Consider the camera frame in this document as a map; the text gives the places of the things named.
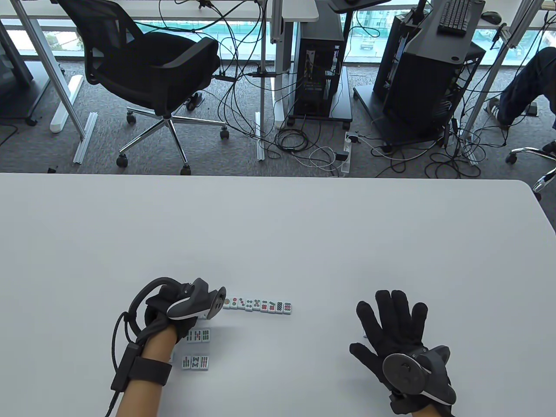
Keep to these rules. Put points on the black computer mouse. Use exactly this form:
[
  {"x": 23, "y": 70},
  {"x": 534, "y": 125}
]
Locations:
[{"x": 491, "y": 17}]

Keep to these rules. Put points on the seven-circle mahjong tile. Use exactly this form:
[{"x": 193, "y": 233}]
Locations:
[{"x": 272, "y": 306}]

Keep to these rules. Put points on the seven-bamboo mahjong tile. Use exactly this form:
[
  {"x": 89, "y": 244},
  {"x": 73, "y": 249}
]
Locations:
[{"x": 186, "y": 363}]

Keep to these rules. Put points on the black monitor stand with tray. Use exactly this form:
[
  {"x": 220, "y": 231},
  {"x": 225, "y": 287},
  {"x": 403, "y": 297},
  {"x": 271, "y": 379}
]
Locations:
[
  {"x": 451, "y": 47},
  {"x": 360, "y": 4}
]

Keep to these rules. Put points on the black wheeled computer cart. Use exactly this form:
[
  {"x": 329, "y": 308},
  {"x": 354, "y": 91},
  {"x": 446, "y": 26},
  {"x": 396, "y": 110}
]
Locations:
[
  {"x": 365, "y": 100},
  {"x": 341, "y": 108}
]

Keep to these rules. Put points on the dark grey equipment cart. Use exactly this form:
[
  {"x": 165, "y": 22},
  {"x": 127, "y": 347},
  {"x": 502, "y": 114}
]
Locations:
[{"x": 15, "y": 56}]

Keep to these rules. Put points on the six-circle mahjong tile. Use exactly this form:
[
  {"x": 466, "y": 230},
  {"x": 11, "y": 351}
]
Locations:
[{"x": 265, "y": 306}]

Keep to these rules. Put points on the black keyboard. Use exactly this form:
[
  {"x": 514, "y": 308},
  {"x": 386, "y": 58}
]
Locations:
[{"x": 455, "y": 17}]

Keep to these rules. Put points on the person's left hand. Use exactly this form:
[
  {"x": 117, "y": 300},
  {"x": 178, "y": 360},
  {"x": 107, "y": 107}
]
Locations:
[{"x": 158, "y": 304}]

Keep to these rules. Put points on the eight-circle mahjong tile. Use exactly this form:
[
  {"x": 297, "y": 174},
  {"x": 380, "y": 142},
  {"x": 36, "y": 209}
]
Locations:
[{"x": 279, "y": 307}]

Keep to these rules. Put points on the black white striped sneaker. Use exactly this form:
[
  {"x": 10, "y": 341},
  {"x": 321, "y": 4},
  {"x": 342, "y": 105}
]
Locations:
[{"x": 494, "y": 110}]

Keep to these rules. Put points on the eight-bamboo mahjong tile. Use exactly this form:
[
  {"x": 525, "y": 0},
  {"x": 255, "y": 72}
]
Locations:
[{"x": 196, "y": 362}]

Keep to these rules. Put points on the nine-bamboo mahjong tile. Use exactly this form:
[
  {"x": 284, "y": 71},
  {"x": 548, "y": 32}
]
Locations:
[{"x": 204, "y": 362}]

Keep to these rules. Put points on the black computer tower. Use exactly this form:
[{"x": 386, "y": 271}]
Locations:
[
  {"x": 425, "y": 95},
  {"x": 319, "y": 78}
]

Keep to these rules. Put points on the white power strip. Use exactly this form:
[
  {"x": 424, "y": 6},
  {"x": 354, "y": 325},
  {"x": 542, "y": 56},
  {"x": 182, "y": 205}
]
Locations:
[{"x": 345, "y": 168}]

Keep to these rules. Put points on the black mesh office chair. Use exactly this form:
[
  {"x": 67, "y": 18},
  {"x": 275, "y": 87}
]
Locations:
[
  {"x": 525, "y": 150},
  {"x": 143, "y": 65}
]

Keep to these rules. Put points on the nine-circle mahjong tile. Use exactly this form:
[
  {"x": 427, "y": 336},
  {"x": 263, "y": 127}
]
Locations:
[{"x": 287, "y": 307}]

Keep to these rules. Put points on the five-circle mahjong tile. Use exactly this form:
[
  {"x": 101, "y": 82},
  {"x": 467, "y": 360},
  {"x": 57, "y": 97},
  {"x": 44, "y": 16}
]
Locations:
[{"x": 257, "y": 305}]

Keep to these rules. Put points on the person's right forearm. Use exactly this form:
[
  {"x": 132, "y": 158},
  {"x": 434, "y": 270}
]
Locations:
[{"x": 425, "y": 414}]

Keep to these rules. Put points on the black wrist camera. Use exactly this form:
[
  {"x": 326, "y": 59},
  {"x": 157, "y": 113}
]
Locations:
[{"x": 404, "y": 406}]

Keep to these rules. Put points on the six-bamboo mahjong tile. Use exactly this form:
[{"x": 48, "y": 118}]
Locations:
[{"x": 206, "y": 335}]

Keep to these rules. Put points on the grey hand tracking controller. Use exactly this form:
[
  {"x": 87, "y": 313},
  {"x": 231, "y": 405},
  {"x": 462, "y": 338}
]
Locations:
[
  {"x": 195, "y": 299},
  {"x": 404, "y": 373}
]

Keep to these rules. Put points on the black foot pedal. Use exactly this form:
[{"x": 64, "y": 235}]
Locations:
[
  {"x": 532, "y": 108},
  {"x": 194, "y": 100}
]

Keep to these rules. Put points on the person's left forearm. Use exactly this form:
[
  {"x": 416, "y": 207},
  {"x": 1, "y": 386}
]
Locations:
[{"x": 147, "y": 391}]

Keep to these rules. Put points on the white standing desk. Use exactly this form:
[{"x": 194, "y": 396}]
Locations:
[{"x": 304, "y": 11}]

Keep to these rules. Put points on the person's right hand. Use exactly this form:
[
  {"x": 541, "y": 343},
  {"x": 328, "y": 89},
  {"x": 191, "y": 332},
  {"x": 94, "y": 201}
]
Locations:
[{"x": 393, "y": 325}]

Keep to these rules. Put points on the black power strip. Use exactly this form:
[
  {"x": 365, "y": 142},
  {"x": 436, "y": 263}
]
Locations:
[{"x": 223, "y": 77}]

